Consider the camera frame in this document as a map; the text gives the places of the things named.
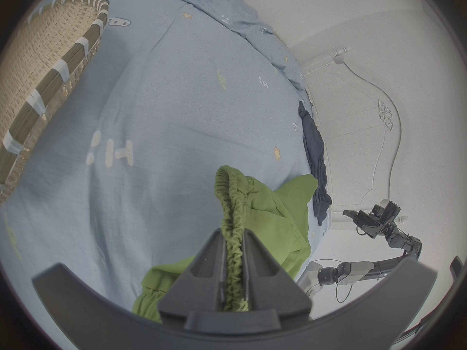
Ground pale blue quilt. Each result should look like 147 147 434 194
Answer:
139 0 305 90

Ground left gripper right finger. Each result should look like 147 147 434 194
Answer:
242 230 314 313

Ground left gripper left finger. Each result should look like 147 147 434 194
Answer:
158 230 228 313

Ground bed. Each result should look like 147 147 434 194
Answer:
0 0 405 320

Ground round woven basket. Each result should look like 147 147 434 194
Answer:
0 0 110 205

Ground green shorts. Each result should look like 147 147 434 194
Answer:
132 165 319 324

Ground dark blue garment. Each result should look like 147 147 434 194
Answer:
298 101 332 227

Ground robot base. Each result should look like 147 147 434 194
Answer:
297 260 323 298

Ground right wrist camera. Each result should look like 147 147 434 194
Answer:
372 202 402 226

